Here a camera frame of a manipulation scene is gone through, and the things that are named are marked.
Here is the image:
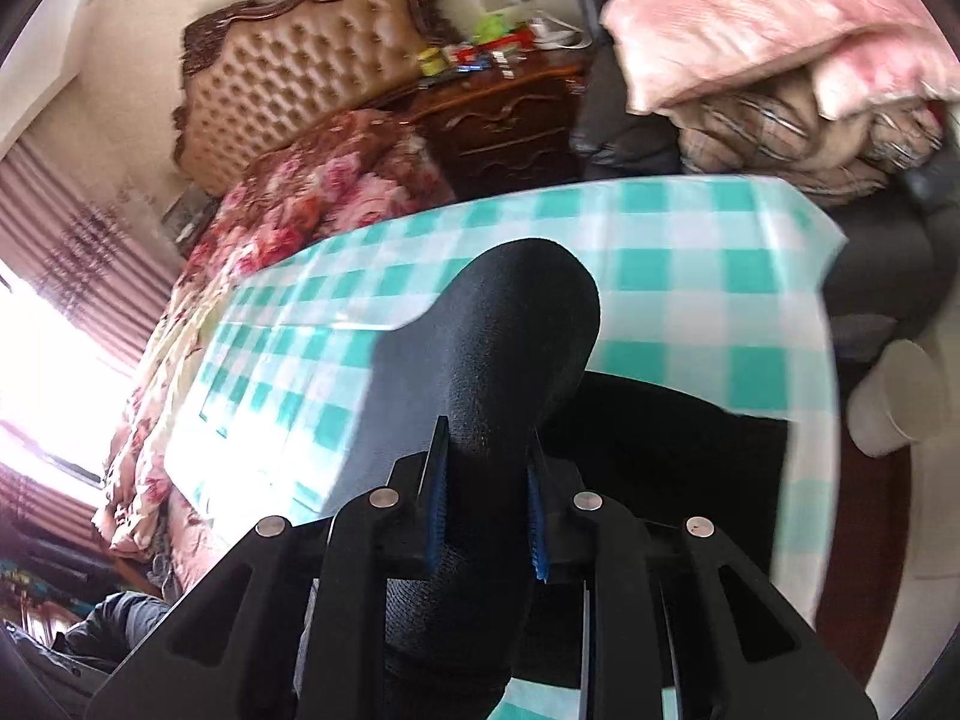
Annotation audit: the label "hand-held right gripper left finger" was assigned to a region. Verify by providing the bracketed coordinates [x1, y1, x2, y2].
[82, 416, 451, 720]

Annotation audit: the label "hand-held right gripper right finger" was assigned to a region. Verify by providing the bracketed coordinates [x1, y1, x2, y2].
[525, 446, 878, 720]

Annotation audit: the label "black pants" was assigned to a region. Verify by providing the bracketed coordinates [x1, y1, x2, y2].
[296, 238, 796, 720]

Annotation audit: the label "green checkered tablecloth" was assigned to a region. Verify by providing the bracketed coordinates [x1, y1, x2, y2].
[165, 176, 848, 720]

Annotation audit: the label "person's leg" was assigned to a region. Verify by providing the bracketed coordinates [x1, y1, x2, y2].
[64, 589, 170, 672]

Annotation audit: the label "red floral blanket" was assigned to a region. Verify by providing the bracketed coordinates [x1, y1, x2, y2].
[94, 109, 451, 593]

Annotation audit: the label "white cylindrical bin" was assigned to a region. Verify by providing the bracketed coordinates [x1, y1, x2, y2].
[847, 337, 935, 458]

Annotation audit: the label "dark wooden nightstand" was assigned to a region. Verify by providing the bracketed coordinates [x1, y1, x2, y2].
[375, 52, 593, 200]

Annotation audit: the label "black leather sofa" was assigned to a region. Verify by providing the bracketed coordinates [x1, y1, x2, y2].
[562, 0, 960, 361]

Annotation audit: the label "pink striped curtain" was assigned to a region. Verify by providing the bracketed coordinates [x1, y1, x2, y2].
[0, 139, 185, 361]

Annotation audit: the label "beige plaid quilt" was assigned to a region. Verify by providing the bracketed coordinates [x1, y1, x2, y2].
[660, 79, 950, 200]

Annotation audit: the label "red packets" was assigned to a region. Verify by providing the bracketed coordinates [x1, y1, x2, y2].
[450, 41, 526, 67]

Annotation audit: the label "tufted brown leather headboard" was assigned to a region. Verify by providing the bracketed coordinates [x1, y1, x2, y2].
[172, 0, 462, 196]

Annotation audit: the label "green plastic item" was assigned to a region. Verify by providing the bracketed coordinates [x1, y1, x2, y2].
[472, 11, 526, 44]

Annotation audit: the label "large pink pillow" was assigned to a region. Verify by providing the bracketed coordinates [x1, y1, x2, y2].
[600, 0, 946, 117]

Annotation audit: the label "small pink pillow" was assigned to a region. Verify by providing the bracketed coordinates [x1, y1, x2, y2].
[810, 37, 960, 121]

